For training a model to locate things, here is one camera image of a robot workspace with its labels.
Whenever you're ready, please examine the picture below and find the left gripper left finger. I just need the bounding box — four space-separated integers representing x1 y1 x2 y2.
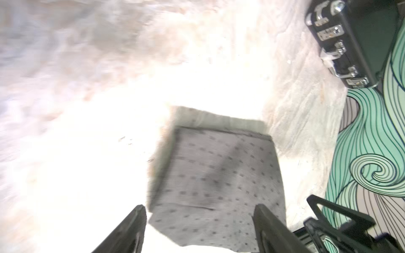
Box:
93 205 147 253

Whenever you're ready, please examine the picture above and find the grey dotted skirt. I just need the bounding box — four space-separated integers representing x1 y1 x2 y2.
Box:
149 106 286 253

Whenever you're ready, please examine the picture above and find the black hard case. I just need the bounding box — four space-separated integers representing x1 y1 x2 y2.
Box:
304 0 402 89

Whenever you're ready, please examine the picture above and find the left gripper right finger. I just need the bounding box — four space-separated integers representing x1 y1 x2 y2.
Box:
253 204 310 253

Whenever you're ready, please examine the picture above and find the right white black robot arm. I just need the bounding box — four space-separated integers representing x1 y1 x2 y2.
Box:
293 190 405 253

